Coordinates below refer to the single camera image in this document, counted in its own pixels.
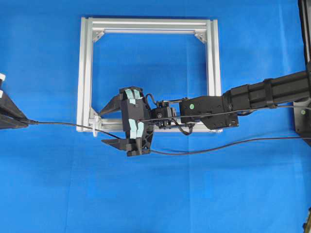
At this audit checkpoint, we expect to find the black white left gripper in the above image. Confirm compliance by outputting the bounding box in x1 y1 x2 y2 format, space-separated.
0 73 28 130

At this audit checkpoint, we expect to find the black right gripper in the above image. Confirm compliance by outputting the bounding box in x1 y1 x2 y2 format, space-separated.
98 86 154 157

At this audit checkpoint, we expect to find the black USB cable wire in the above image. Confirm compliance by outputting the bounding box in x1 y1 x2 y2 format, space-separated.
20 118 311 155

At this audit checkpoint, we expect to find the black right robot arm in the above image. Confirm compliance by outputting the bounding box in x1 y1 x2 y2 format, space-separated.
100 71 311 156

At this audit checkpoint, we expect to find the white zip tie loop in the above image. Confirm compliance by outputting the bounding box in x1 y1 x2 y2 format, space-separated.
89 116 101 137

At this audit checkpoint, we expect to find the blue table cloth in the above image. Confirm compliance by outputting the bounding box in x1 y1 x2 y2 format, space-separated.
0 0 311 233

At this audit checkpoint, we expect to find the aluminium extrusion frame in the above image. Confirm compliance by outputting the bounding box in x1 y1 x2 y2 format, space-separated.
76 17 222 135

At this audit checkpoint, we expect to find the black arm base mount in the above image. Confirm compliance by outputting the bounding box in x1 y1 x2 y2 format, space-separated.
293 0 311 144

